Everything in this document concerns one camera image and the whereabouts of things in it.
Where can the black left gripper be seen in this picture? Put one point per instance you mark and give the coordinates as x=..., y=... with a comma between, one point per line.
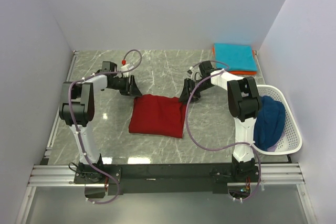
x=131, y=87

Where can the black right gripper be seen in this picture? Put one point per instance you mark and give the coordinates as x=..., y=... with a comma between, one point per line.
x=186, y=93

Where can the red t shirt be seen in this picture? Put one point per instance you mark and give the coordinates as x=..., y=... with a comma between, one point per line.
x=158, y=115

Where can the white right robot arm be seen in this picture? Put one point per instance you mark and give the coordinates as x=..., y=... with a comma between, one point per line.
x=244, y=105

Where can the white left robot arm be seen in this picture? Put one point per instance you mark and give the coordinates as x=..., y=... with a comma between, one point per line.
x=77, y=109

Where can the folded orange t shirt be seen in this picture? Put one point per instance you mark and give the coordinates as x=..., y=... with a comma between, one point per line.
x=241, y=73

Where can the folded turquoise t shirt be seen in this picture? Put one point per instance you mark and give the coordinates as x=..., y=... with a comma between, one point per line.
x=235, y=56

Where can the navy blue t shirt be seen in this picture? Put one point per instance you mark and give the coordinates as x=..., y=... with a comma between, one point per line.
x=269, y=124

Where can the black base crossbar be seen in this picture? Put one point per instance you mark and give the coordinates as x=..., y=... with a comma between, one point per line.
x=168, y=178

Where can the lavender t shirt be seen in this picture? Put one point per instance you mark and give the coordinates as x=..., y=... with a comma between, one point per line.
x=272, y=148

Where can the white plastic laundry basket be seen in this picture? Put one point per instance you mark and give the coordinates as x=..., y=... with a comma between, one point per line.
x=291, y=140

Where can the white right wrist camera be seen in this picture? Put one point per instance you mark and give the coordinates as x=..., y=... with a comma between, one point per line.
x=194, y=73

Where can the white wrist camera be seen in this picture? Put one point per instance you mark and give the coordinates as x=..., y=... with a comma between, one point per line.
x=126, y=67
x=194, y=73

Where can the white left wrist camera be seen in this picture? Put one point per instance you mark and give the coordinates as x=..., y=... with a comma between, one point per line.
x=126, y=67

